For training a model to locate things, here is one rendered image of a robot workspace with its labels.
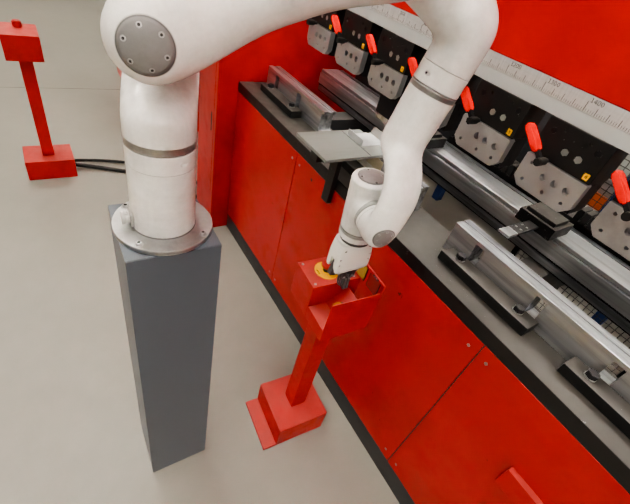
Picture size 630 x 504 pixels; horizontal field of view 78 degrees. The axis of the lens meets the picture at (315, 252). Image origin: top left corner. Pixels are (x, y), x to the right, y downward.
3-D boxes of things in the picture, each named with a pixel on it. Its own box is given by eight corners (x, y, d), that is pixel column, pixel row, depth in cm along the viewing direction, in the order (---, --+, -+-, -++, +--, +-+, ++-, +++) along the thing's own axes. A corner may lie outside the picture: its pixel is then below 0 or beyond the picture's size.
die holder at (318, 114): (265, 85, 188) (268, 65, 182) (276, 85, 191) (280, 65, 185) (319, 134, 159) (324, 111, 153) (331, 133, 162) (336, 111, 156)
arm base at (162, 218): (122, 265, 69) (109, 174, 57) (104, 203, 80) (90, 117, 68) (225, 245, 78) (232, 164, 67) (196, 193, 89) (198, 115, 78)
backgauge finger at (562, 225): (483, 224, 111) (492, 210, 107) (533, 211, 124) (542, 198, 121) (517, 252, 104) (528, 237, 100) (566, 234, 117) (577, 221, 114)
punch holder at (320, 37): (305, 42, 151) (314, -7, 141) (323, 44, 156) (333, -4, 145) (325, 56, 143) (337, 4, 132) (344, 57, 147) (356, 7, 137)
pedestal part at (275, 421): (245, 403, 159) (248, 388, 151) (299, 384, 170) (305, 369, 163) (263, 450, 146) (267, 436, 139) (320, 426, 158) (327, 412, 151)
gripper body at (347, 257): (366, 218, 95) (356, 251, 102) (330, 226, 90) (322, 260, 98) (383, 238, 90) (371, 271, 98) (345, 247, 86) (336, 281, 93)
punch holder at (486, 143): (451, 140, 106) (480, 78, 95) (470, 139, 110) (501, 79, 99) (493, 169, 97) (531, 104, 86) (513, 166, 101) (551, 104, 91)
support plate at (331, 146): (296, 135, 127) (296, 132, 126) (359, 131, 140) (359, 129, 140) (325, 163, 116) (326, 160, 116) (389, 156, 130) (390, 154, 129)
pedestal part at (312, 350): (284, 393, 153) (314, 303, 118) (298, 388, 155) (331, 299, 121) (291, 407, 149) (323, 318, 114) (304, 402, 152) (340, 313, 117)
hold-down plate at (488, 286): (436, 257, 113) (441, 249, 111) (449, 253, 116) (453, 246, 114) (520, 336, 96) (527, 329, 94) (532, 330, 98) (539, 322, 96)
